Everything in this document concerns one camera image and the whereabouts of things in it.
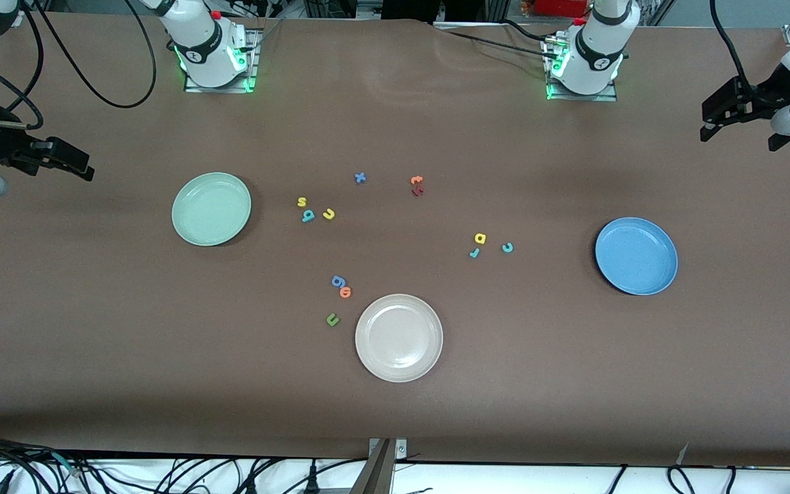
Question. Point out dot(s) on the black power plug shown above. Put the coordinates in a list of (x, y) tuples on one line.
[(251, 486), (312, 480), (4, 481)]

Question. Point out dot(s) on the beige plate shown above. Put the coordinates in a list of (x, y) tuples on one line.
[(399, 337)]

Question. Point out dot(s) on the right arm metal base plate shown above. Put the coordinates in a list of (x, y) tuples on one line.
[(255, 68)]

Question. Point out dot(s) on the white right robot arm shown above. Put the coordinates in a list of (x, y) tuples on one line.
[(203, 41)]

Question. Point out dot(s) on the blue plate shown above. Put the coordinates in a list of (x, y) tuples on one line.
[(636, 256)]

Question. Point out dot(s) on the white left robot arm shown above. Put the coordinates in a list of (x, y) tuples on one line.
[(597, 55)]

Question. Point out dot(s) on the metal table bracket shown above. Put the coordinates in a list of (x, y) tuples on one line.
[(385, 473)]

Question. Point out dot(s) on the blue foam letter g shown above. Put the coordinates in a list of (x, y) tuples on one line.
[(338, 281)]

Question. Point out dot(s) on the teal foam letter q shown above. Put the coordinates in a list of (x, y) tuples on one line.
[(308, 216)]

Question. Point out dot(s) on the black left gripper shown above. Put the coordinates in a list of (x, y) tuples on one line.
[(767, 96)]

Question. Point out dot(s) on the green plate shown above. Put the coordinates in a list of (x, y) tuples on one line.
[(203, 209)]

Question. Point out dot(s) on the green foam letter u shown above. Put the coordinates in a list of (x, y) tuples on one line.
[(330, 320)]

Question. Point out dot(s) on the white tape scrap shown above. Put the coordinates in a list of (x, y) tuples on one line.
[(681, 454)]

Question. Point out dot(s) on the red box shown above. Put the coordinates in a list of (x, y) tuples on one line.
[(559, 7)]

